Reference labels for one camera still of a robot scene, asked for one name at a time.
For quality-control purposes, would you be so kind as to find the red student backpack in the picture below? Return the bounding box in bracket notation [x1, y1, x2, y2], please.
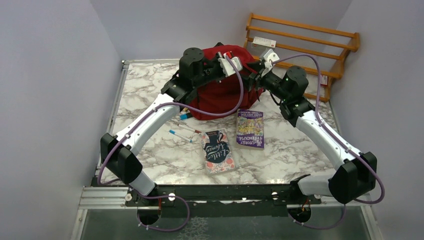
[189, 42, 264, 121]

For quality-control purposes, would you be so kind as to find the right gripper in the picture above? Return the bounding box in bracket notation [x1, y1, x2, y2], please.
[237, 60, 291, 102]

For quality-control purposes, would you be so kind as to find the small red white box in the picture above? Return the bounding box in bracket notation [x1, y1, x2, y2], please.
[320, 75, 329, 88]

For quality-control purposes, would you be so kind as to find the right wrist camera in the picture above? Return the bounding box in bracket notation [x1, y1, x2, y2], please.
[259, 48, 280, 69]

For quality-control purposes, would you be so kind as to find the white box on shelf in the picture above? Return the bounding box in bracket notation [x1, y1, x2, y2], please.
[251, 36, 277, 50]

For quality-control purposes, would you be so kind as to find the blue capped white pen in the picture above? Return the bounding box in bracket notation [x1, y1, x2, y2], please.
[169, 129, 193, 143]

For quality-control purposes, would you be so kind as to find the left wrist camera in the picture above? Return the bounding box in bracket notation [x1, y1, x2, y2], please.
[216, 51, 243, 78]

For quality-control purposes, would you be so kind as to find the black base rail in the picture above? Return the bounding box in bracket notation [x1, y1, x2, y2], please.
[125, 184, 321, 218]

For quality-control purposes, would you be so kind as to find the red capped white pen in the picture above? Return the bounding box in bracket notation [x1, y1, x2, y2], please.
[178, 124, 202, 134]

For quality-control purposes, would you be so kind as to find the Little Women floral book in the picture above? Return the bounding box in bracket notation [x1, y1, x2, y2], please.
[199, 129, 237, 175]

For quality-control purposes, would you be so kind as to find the purple Treehouse book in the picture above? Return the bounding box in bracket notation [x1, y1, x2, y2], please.
[235, 109, 265, 150]

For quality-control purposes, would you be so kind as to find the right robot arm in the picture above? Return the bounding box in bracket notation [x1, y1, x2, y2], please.
[248, 60, 377, 204]

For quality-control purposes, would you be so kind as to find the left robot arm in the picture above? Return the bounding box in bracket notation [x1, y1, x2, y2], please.
[97, 47, 243, 206]

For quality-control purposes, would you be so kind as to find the blue black highlighter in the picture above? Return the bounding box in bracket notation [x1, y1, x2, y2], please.
[179, 113, 193, 120]

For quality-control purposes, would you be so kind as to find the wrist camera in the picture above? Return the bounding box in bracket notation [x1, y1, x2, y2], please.
[216, 51, 243, 78]
[259, 48, 280, 69]

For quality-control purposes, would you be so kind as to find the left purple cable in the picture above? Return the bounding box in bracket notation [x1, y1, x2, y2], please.
[96, 54, 245, 234]

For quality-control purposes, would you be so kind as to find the wooden shelf rack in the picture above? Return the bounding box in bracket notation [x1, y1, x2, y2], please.
[243, 12, 361, 102]

